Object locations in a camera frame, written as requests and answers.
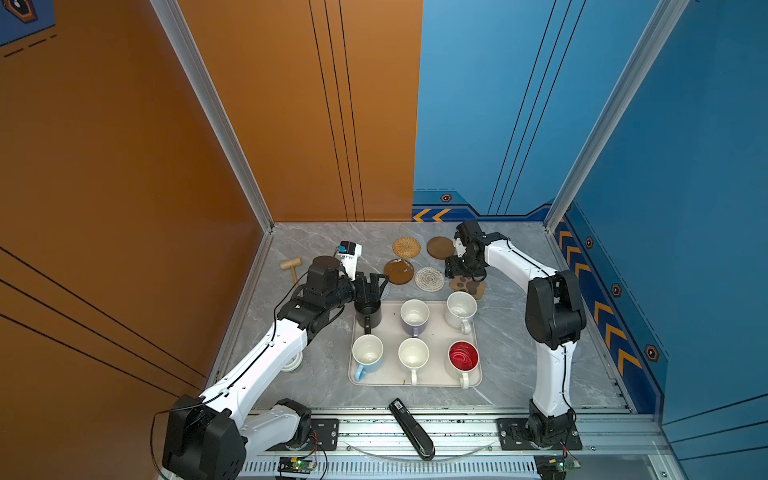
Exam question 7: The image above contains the red mug white handle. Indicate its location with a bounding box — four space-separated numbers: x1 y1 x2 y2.
445 341 480 390

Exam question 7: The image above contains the cork paw print coaster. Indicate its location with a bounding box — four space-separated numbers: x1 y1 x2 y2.
449 276 487 301

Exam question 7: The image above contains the white woven round coaster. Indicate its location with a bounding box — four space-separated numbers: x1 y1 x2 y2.
414 267 445 292

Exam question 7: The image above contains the aluminium corner post left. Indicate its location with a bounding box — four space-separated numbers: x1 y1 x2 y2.
150 0 274 233

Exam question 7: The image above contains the purple mug white inside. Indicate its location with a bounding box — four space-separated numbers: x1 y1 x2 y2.
400 299 430 338

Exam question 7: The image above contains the small wooden mallet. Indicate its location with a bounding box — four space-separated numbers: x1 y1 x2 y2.
280 257 303 285

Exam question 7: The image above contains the white mug front middle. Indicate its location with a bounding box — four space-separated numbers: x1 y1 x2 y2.
398 337 430 386

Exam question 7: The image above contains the light blue mug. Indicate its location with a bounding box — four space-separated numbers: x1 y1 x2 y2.
351 334 384 382

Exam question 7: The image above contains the white mug back right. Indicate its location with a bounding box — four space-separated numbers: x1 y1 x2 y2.
444 291 478 335

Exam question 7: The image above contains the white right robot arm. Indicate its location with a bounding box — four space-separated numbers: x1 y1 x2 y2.
445 220 587 450

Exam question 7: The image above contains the aluminium corner post right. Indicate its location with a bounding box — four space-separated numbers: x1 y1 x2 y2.
543 0 689 234

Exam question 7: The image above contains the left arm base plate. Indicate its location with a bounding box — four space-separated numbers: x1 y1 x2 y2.
268 417 340 452

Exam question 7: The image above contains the black mug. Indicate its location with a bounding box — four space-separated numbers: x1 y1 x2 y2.
354 300 382 334

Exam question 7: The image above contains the circuit board right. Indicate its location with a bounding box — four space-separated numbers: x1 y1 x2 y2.
534 456 582 480

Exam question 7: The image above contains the black handheld scanner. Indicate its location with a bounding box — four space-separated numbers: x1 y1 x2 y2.
388 398 436 461

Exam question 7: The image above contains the white round lid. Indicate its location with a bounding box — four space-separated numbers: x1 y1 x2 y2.
281 352 303 373

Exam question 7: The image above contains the glossy brown round coaster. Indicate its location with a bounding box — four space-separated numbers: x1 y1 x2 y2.
383 258 415 285

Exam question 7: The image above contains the beige serving tray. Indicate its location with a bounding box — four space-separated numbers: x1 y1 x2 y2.
348 301 483 389

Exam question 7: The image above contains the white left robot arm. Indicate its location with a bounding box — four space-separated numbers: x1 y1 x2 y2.
151 253 389 479

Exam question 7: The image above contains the green circuit board left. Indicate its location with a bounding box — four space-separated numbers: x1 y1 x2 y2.
276 457 318 479

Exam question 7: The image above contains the woven rattan round coaster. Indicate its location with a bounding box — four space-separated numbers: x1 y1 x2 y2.
392 237 421 259

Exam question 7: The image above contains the aluminium corner post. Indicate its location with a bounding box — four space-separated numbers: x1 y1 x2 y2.
543 0 689 234
150 0 274 233

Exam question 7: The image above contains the dark brown round wooden coaster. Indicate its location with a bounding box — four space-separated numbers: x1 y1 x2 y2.
427 236 455 260

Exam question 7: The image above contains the aluminium front rail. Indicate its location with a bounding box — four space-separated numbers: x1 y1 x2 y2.
312 408 672 458

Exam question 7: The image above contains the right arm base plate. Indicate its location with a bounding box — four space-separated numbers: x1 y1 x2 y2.
496 417 583 451

